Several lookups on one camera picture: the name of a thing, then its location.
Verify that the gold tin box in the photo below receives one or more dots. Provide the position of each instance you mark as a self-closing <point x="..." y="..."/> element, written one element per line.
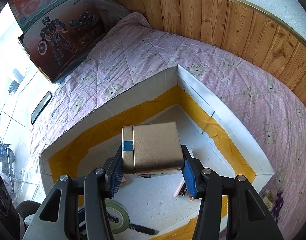
<point x="151" y="150"/>

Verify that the robot toy box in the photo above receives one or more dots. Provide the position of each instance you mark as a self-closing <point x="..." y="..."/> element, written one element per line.
<point x="62" y="35"/>

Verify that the black marker pen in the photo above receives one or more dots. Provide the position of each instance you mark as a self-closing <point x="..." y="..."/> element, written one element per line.
<point x="135" y="227"/>

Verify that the black phone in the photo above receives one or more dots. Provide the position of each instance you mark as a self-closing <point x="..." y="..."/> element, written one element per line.
<point x="41" y="106"/>

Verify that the wooden wall panelling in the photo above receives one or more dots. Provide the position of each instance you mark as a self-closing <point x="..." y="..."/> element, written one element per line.
<point x="237" y="26"/>

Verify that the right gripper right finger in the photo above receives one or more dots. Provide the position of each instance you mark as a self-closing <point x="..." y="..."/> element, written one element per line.
<point x="191" y="171"/>

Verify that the dark tape roll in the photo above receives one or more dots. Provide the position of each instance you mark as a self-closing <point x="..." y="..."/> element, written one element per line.
<point x="117" y="215"/>

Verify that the purple action figure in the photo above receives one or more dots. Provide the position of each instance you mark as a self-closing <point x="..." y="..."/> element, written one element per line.
<point x="275" y="212"/>

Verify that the cream tissue pack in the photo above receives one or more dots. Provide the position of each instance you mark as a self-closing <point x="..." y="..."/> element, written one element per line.
<point x="268" y="199"/>

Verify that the white cardboard box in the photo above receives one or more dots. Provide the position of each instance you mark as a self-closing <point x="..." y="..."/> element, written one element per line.
<point x="149" y="122"/>

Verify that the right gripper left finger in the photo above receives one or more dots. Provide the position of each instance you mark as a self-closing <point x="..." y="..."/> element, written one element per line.
<point x="114" y="174"/>

